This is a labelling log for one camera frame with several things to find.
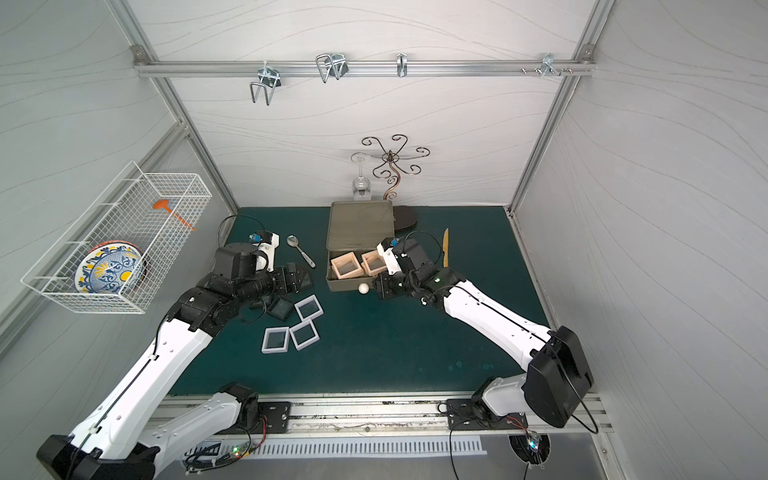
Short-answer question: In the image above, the pink brooch box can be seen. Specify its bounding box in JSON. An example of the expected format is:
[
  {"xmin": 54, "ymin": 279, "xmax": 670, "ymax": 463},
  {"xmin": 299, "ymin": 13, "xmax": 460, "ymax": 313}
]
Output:
[
  {"xmin": 361, "ymin": 250, "xmax": 388, "ymax": 277},
  {"xmin": 330, "ymin": 252, "xmax": 365, "ymax": 280}
]

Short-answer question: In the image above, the three-tier drawer organizer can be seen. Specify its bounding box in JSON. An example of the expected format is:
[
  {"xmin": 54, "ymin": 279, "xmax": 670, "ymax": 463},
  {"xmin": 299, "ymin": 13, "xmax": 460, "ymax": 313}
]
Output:
[{"xmin": 326, "ymin": 200, "xmax": 394, "ymax": 293}]

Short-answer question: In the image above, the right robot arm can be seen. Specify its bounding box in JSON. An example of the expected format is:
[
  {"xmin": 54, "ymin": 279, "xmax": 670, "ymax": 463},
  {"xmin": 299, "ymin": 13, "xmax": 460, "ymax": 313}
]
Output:
[{"xmin": 374, "ymin": 264, "xmax": 594, "ymax": 428}]

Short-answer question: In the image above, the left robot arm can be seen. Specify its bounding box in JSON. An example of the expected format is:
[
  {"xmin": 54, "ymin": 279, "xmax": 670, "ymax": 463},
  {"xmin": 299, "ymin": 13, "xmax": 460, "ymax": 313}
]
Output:
[{"xmin": 36, "ymin": 243, "xmax": 313, "ymax": 479}]

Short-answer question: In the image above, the white brooch box upper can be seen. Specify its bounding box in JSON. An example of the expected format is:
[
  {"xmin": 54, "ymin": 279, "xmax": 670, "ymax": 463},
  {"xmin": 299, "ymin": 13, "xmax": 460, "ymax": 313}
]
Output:
[{"xmin": 294, "ymin": 295, "xmax": 324, "ymax": 322}]

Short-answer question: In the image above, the white brooch box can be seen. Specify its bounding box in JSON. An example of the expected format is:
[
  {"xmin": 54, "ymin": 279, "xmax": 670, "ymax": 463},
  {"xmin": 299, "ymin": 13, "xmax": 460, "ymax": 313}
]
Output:
[
  {"xmin": 261, "ymin": 327, "xmax": 291, "ymax": 354},
  {"xmin": 289, "ymin": 320, "xmax": 320, "ymax": 351},
  {"xmin": 294, "ymin": 295, "xmax": 324, "ymax": 322}
]

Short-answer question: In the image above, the white brooch box lower left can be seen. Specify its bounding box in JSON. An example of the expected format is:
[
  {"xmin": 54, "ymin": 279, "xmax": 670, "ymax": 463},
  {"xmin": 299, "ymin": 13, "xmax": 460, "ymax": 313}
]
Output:
[{"xmin": 261, "ymin": 327, "xmax": 291, "ymax": 354}]

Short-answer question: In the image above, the white brooch box lower right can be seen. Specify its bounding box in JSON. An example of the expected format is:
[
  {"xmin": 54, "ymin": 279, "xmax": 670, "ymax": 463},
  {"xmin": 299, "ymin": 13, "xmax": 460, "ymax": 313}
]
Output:
[{"xmin": 289, "ymin": 320, "xmax": 320, "ymax": 351}]

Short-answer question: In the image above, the wooden knife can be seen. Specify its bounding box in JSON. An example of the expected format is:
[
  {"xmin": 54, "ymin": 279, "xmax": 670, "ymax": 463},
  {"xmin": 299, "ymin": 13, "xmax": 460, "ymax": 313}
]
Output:
[{"xmin": 441, "ymin": 228, "xmax": 450, "ymax": 268}]

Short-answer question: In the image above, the metal spoon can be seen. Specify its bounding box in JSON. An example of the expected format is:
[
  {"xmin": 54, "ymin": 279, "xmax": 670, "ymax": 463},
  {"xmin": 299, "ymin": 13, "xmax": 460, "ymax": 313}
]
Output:
[{"xmin": 286, "ymin": 235, "xmax": 316, "ymax": 269}]

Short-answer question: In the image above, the orange plastic spatula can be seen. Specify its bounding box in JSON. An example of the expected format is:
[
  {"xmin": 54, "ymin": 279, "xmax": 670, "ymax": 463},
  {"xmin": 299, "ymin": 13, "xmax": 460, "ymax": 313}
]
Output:
[{"xmin": 153, "ymin": 199, "xmax": 195, "ymax": 231}]

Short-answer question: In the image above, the clear wine glass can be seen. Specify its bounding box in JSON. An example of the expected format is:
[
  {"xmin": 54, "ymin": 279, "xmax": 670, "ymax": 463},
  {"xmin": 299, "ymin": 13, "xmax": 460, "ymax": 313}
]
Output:
[{"xmin": 350, "ymin": 152, "xmax": 372, "ymax": 201}]

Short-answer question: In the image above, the patterned ceramic plate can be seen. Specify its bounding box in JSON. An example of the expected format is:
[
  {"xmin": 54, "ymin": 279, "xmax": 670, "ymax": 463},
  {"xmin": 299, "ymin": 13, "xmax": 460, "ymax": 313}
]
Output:
[{"xmin": 74, "ymin": 241, "xmax": 145, "ymax": 294}]

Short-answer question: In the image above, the ornate metal cup stand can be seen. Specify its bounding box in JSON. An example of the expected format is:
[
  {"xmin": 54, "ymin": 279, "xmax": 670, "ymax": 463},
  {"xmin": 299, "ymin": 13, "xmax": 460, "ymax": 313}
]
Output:
[{"xmin": 361, "ymin": 133, "xmax": 431, "ymax": 233}]

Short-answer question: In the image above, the white ventilation grille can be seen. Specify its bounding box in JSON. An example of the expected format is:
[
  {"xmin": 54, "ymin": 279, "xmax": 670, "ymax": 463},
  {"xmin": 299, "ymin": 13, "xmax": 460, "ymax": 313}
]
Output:
[{"xmin": 133, "ymin": 436, "xmax": 487, "ymax": 462}]

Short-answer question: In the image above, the metal double hook left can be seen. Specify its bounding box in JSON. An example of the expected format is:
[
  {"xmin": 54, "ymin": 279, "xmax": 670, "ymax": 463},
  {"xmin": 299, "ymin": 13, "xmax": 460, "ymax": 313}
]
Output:
[{"xmin": 249, "ymin": 62, "xmax": 282, "ymax": 106}]

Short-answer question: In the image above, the metal double hook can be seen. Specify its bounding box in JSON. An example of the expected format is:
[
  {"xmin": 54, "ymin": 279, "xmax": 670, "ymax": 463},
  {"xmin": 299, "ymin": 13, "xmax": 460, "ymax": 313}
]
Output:
[
  {"xmin": 249, "ymin": 62, "xmax": 282, "ymax": 106},
  {"xmin": 315, "ymin": 53, "xmax": 349, "ymax": 83}
]

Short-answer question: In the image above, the metal double hook middle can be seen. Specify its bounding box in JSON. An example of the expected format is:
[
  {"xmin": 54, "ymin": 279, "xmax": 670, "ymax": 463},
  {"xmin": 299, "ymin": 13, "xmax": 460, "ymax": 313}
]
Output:
[{"xmin": 315, "ymin": 53, "xmax": 349, "ymax": 83}]

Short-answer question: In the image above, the small metal hook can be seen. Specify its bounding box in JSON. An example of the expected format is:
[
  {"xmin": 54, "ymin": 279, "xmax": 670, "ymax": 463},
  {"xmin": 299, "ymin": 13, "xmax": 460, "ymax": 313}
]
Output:
[{"xmin": 396, "ymin": 53, "xmax": 408, "ymax": 78}]

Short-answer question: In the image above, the metal hook right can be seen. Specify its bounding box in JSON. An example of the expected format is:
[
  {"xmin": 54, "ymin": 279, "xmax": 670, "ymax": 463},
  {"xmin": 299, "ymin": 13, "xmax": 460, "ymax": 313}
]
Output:
[{"xmin": 520, "ymin": 54, "xmax": 573, "ymax": 77}]

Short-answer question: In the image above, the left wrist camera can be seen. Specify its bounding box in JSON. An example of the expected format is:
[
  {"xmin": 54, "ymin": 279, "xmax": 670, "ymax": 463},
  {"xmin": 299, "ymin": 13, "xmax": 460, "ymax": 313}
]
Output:
[{"xmin": 249, "ymin": 230, "xmax": 280, "ymax": 272}]

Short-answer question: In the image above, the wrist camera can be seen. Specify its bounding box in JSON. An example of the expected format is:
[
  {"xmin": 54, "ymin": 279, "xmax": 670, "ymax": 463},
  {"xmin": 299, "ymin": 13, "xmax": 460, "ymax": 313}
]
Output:
[
  {"xmin": 376, "ymin": 238, "xmax": 432, "ymax": 275},
  {"xmin": 249, "ymin": 230, "xmax": 280, "ymax": 272}
]

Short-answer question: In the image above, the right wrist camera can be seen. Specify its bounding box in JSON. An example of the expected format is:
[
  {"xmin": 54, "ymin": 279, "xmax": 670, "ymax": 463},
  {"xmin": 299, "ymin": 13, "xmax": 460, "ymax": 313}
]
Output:
[{"xmin": 376, "ymin": 238, "xmax": 432, "ymax": 275}]

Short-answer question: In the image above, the white wire basket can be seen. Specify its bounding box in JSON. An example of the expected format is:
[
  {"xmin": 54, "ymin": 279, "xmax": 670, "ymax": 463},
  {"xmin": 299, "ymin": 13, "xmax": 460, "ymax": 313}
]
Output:
[{"xmin": 21, "ymin": 162, "xmax": 211, "ymax": 314}]

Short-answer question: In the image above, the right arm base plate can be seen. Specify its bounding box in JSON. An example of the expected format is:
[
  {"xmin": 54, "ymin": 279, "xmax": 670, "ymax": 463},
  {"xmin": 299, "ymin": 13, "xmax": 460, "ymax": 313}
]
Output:
[{"xmin": 437, "ymin": 399, "xmax": 528, "ymax": 432}]

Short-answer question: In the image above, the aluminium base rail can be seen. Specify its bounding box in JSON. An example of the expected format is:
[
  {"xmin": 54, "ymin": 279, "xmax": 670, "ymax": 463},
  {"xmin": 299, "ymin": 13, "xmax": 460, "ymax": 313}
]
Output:
[{"xmin": 113, "ymin": 392, "xmax": 613, "ymax": 436}]

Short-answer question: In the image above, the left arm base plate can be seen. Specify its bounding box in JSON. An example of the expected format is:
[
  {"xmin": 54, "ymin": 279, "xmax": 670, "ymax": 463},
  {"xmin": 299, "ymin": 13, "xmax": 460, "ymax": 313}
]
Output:
[{"xmin": 217, "ymin": 401, "xmax": 292, "ymax": 435}]

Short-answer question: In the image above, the aluminium overhead rail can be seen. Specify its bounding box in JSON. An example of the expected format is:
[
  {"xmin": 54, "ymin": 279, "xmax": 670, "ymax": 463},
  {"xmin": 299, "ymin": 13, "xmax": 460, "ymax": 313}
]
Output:
[{"xmin": 134, "ymin": 57, "xmax": 596, "ymax": 80}]

